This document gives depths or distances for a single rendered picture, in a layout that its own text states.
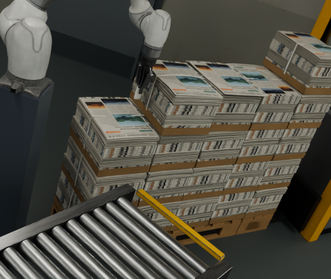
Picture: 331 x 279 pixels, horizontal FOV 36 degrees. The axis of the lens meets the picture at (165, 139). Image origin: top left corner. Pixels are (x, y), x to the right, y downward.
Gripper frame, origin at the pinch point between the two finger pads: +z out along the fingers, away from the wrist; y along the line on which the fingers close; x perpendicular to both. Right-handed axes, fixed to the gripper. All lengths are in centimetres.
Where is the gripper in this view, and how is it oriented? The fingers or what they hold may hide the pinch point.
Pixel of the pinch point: (138, 92)
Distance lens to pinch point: 246.8
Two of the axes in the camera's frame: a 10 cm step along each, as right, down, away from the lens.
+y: -4.8, -5.6, 6.7
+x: -8.3, 0.4, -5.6
